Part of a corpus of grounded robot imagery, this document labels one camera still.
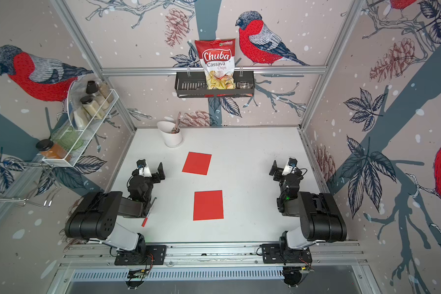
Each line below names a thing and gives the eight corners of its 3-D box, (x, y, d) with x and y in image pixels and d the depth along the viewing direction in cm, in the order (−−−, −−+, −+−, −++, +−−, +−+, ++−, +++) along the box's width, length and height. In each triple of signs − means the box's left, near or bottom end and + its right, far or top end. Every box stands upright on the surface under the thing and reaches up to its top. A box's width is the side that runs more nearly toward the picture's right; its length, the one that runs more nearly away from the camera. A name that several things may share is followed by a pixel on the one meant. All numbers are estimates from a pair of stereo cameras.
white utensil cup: (157, 137, 119) (152, 125, 110) (169, 129, 123) (165, 117, 115) (174, 151, 111) (170, 140, 102) (186, 142, 116) (183, 130, 107)
